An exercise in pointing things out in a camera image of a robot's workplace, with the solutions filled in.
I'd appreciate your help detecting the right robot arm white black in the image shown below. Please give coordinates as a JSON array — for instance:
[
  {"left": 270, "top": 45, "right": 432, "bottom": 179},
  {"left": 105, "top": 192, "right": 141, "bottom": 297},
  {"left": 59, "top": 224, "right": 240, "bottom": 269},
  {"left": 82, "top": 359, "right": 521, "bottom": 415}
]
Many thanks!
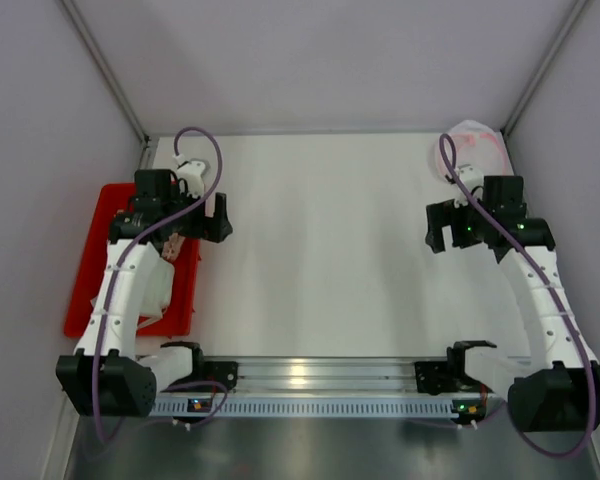
[{"left": 425, "top": 176, "right": 600, "bottom": 433}]

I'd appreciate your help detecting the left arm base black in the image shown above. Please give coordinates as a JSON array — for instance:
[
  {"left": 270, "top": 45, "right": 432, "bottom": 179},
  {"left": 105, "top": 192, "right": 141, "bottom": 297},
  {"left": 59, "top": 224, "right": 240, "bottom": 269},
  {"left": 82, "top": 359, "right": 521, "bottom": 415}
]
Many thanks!
[{"left": 160, "top": 341, "right": 238, "bottom": 393}]

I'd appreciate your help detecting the aluminium mounting rail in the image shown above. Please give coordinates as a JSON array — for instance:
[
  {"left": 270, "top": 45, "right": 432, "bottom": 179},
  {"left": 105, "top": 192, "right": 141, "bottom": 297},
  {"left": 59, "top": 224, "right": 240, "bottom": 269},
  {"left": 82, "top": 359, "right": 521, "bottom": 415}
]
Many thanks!
[{"left": 206, "top": 356, "right": 446, "bottom": 394}]

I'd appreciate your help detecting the pink lace bra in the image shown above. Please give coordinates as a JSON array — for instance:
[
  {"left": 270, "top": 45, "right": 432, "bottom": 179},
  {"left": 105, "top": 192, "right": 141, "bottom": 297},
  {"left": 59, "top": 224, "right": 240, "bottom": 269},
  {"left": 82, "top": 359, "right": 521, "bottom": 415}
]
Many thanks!
[{"left": 161, "top": 233, "right": 185, "bottom": 262}]

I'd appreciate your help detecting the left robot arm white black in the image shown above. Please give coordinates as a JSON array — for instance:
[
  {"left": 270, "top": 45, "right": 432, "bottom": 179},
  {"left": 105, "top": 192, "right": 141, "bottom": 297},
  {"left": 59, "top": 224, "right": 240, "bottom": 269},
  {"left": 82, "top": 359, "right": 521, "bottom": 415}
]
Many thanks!
[{"left": 56, "top": 159, "right": 233, "bottom": 418}]

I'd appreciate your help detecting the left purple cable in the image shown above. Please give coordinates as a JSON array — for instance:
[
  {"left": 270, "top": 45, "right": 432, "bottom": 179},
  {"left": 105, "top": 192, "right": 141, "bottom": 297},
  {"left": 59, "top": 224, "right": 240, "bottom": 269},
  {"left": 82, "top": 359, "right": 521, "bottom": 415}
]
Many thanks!
[{"left": 92, "top": 126, "right": 229, "bottom": 446}]

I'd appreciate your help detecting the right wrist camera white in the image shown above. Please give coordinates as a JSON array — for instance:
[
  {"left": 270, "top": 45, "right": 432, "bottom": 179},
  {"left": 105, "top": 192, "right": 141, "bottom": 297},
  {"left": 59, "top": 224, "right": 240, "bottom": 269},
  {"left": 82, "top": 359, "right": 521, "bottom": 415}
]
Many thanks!
[{"left": 454, "top": 164, "right": 484, "bottom": 208}]

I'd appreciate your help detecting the purple cable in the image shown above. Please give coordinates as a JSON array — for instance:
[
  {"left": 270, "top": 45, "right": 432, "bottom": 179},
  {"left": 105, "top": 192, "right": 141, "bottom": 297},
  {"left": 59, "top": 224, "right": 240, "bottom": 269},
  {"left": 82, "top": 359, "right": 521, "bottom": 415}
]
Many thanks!
[
  {"left": 92, "top": 126, "right": 229, "bottom": 446},
  {"left": 438, "top": 132, "right": 600, "bottom": 459}
]

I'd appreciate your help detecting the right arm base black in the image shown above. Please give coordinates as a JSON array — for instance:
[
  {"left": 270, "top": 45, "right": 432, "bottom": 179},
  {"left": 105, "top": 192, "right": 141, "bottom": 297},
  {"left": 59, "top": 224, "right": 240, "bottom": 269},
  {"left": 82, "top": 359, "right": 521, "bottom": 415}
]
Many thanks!
[{"left": 414, "top": 340, "right": 496, "bottom": 396}]

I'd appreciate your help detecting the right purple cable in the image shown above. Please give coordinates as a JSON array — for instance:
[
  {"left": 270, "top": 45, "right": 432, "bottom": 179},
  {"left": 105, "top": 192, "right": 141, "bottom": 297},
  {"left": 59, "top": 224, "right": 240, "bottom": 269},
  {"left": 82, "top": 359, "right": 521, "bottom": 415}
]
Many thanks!
[{"left": 438, "top": 132, "right": 600, "bottom": 459}]

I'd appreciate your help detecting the slotted cable duct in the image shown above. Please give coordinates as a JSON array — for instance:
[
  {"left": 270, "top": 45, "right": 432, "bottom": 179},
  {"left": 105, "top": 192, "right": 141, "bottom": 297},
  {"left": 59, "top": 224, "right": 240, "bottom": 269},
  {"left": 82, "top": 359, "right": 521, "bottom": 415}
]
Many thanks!
[{"left": 150, "top": 393, "right": 485, "bottom": 419}]

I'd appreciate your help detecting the red plastic bin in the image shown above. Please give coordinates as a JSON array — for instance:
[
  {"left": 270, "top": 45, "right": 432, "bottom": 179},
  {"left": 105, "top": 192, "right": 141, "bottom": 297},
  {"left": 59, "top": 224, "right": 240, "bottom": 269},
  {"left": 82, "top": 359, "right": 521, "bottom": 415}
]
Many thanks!
[{"left": 64, "top": 183, "right": 200, "bottom": 339}]

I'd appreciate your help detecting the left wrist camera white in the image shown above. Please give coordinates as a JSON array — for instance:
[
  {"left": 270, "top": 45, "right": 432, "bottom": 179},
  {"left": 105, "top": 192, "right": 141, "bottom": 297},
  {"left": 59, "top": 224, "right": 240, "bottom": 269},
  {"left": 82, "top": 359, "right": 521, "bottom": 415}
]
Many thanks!
[{"left": 173, "top": 154, "right": 210, "bottom": 198}]

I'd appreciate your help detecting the spare white mesh laundry bag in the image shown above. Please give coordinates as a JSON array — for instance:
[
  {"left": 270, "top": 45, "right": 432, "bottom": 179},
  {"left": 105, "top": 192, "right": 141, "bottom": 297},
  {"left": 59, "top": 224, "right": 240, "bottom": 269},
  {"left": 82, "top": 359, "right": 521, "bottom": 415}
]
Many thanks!
[{"left": 445, "top": 120, "right": 511, "bottom": 175}]

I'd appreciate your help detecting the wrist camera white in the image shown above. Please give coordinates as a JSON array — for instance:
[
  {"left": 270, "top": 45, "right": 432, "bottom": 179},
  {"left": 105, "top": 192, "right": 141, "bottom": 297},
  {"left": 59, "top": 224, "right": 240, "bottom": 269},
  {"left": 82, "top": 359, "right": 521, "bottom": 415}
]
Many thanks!
[
  {"left": 173, "top": 154, "right": 210, "bottom": 198},
  {"left": 454, "top": 164, "right": 484, "bottom": 208}
]

